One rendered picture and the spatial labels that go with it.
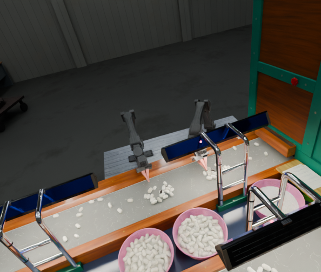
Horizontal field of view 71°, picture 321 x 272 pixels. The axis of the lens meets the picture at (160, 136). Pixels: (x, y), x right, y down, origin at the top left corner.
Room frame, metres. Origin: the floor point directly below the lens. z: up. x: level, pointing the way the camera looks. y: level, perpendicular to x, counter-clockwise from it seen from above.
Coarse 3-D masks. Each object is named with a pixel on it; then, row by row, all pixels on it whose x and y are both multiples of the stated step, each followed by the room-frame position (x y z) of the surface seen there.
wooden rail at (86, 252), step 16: (256, 176) 0.89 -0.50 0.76; (272, 176) 0.88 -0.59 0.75; (224, 192) 0.83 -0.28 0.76; (240, 192) 0.84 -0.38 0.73; (176, 208) 0.79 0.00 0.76; (208, 208) 0.79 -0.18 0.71; (144, 224) 0.74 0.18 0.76; (160, 224) 0.74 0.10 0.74; (96, 240) 0.71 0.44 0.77; (112, 240) 0.69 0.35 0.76; (80, 256) 0.65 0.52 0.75; (96, 256) 0.66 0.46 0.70
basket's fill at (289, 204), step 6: (270, 186) 0.83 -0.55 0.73; (264, 192) 0.80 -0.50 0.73; (270, 192) 0.79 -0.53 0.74; (276, 192) 0.79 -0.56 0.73; (288, 192) 0.77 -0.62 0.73; (270, 198) 0.76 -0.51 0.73; (288, 198) 0.73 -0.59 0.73; (294, 198) 0.72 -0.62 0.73; (276, 204) 0.71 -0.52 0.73; (288, 204) 0.70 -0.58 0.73; (294, 204) 0.69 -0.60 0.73; (264, 210) 0.69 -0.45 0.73; (282, 210) 0.67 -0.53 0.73; (288, 210) 0.66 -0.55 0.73
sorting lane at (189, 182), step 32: (224, 160) 1.11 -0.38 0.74; (256, 160) 1.04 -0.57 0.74; (288, 160) 0.99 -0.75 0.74; (128, 192) 1.01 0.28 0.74; (192, 192) 0.90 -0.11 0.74; (32, 224) 0.93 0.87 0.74; (64, 224) 0.87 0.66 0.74; (96, 224) 0.83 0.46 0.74; (128, 224) 0.78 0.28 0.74; (0, 256) 0.75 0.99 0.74; (32, 256) 0.71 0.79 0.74
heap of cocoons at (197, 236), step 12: (192, 216) 0.74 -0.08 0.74; (204, 216) 0.74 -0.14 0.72; (180, 228) 0.68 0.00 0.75; (192, 228) 0.68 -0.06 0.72; (204, 228) 0.67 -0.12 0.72; (216, 228) 0.65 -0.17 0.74; (180, 240) 0.62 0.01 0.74; (192, 240) 0.61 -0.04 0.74; (204, 240) 0.60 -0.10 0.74; (216, 240) 0.58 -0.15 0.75; (192, 252) 0.56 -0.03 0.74; (204, 252) 0.55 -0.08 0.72
